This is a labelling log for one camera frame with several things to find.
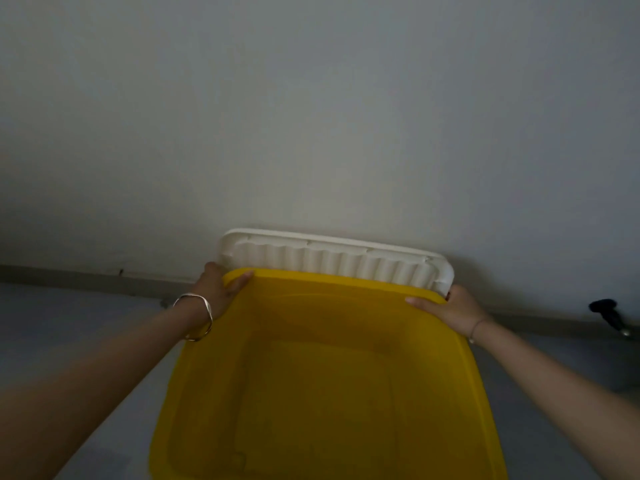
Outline person's left forearm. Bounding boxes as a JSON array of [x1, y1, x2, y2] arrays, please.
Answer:
[[0, 301, 211, 480]]

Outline person's left hand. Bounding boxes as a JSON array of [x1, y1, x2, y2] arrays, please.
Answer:
[[186, 262, 254, 321]]

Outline silver bangle bracelet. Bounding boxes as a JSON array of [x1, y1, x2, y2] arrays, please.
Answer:
[[172, 293, 214, 342]]

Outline person's right forearm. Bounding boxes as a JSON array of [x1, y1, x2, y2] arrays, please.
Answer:
[[470, 320, 640, 480]]

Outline person's right hand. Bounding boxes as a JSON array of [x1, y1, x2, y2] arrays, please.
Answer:
[[405, 285, 493, 339]]

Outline yellow plastic storage bin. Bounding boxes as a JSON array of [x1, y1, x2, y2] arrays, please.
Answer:
[[149, 268, 509, 480]]

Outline white plastic bin lid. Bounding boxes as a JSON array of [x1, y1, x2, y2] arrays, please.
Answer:
[[218, 228, 455, 298]]

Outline black door stopper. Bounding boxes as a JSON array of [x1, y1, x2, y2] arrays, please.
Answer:
[[588, 299, 635, 338]]

